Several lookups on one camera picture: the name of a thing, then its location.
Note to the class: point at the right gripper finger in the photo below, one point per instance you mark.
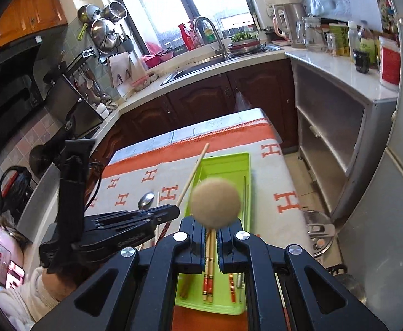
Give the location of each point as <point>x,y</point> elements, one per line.
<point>136,291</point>
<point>287,289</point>

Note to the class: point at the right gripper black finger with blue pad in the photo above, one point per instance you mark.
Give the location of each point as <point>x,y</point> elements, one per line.
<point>115,221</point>

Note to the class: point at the large steel spoon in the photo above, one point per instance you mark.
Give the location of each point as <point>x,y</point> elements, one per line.
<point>146,200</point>

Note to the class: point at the dark brown wooden chopstick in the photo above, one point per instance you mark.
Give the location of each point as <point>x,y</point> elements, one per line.
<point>185,284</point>

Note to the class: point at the white chopstick red striped end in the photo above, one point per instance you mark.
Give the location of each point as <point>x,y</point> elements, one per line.
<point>162,234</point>

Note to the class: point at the bamboo chopstick red black end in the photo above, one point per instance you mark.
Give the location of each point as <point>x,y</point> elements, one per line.
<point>209,265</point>

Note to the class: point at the pale chopstick red end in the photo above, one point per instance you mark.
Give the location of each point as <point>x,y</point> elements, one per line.
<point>232,287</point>

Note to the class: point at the steel kitchen faucet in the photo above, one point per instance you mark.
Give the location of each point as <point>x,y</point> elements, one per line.
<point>213,32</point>

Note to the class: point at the person's left hand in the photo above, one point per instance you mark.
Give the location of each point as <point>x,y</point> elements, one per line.
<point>59,285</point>

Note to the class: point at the steel pot lid on floor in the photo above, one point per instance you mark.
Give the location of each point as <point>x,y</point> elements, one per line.
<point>320,230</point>

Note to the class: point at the orange beige H-pattern cloth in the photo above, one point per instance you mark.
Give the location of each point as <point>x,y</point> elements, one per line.
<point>237,149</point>

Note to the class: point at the black stove range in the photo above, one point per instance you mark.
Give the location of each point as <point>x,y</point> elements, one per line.
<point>76,116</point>

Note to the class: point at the grey metal cabinet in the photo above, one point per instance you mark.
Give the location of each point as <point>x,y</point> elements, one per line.
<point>344,123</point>

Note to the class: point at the red spray bottle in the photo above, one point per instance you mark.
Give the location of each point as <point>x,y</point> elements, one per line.
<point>187,39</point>

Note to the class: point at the hanging steel pots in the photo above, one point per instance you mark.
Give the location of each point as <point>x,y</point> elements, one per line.
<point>101,24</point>

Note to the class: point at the white jar red label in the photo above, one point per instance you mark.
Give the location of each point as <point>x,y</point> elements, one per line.
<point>389,69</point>

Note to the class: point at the pink white electric kettle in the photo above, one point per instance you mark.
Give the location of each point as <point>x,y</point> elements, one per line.
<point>288,20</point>

